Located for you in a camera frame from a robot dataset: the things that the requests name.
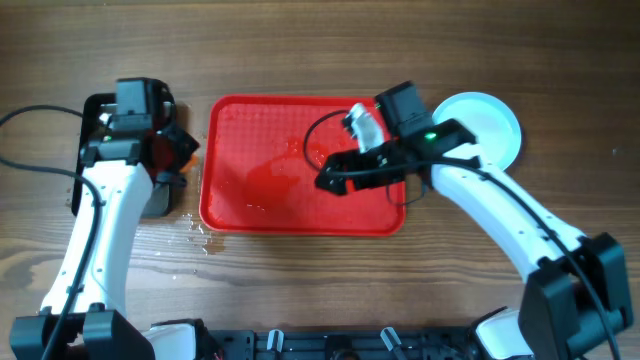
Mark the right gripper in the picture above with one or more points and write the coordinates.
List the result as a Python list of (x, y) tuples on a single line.
[(351, 170)]

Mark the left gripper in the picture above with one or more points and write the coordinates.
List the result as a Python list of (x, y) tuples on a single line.
[(181, 145)]

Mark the white plate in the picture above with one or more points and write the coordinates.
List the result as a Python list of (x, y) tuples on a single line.
[(490, 119)]

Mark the green and orange sponge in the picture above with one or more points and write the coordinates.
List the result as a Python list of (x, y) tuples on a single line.
[(191, 163)]

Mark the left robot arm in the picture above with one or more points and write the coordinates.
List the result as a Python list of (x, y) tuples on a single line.
[(83, 315)]

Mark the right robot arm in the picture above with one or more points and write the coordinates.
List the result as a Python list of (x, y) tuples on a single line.
[(576, 293)]

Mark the black tray with water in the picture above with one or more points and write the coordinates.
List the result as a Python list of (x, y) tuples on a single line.
[(96, 112)]

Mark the red plastic serving tray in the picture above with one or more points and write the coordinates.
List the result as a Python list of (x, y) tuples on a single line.
[(258, 174)]

